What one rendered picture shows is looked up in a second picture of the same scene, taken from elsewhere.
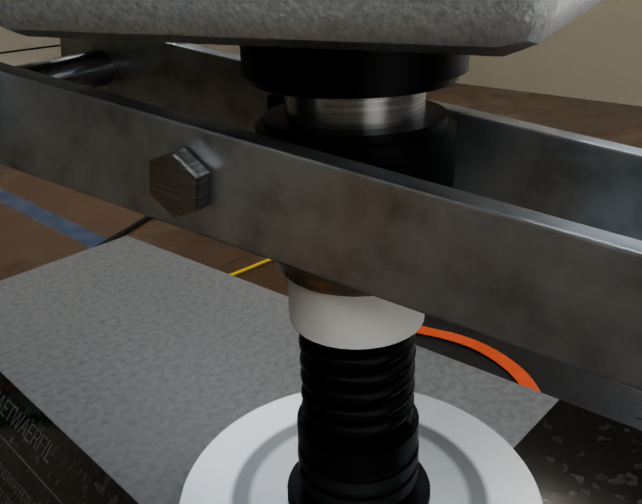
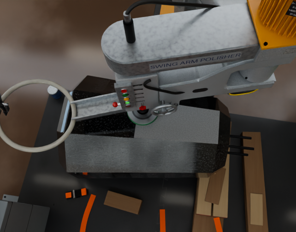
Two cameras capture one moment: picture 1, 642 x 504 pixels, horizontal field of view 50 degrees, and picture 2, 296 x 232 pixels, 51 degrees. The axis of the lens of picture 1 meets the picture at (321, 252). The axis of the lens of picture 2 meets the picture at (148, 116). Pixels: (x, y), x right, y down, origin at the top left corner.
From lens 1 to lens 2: 1.97 m
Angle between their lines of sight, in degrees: 83
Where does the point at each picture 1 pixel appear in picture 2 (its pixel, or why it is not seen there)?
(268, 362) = (167, 125)
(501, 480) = (133, 116)
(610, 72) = not seen: outside the picture
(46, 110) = not seen: hidden behind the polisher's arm
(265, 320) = (174, 133)
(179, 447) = not seen: hidden behind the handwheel
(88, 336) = (192, 118)
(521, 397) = (137, 136)
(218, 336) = (176, 127)
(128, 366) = (181, 116)
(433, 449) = (139, 117)
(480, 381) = (142, 136)
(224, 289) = (186, 137)
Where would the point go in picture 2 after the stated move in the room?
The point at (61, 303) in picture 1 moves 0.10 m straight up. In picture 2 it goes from (203, 121) to (205, 116)
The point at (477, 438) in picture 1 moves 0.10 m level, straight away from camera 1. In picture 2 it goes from (136, 120) to (141, 133)
